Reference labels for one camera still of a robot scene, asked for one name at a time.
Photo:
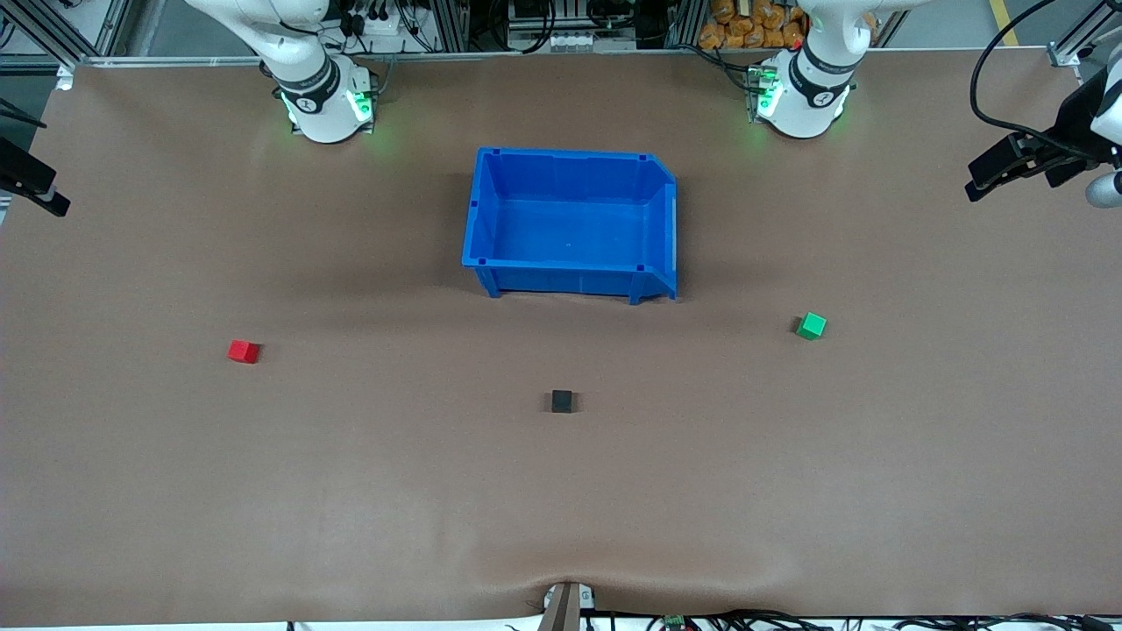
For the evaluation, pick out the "green cube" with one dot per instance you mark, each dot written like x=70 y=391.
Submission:
x=811 y=327

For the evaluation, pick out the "blue plastic storage bin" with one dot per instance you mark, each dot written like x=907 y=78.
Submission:
x=570 y=237

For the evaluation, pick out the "aluminium frame strut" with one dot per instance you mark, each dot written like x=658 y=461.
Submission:
x=26 y=22
x=1065 y=54

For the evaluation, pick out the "green terminal connector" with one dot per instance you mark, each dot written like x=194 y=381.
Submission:
x=675 y=622

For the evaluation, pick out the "orange snack bags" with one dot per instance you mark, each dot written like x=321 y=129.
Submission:
x=745 y=22

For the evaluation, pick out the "silver table edge rail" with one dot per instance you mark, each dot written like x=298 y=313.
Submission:
x=526 y=55

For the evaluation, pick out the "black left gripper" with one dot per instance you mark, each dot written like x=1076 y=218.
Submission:
x=1075 y=120

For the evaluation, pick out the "aluminium frame post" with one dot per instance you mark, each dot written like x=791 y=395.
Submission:
x=447 y=22
x=684 y=22

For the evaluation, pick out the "brown table mat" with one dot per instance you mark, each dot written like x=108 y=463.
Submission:
x=351 y=482

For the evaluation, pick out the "white power strip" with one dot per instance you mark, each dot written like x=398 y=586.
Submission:
x=386 y=24

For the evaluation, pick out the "black cube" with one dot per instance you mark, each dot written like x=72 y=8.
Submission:
x=562 y=402

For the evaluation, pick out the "red cube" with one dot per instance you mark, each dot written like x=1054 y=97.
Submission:
x=243 y=352

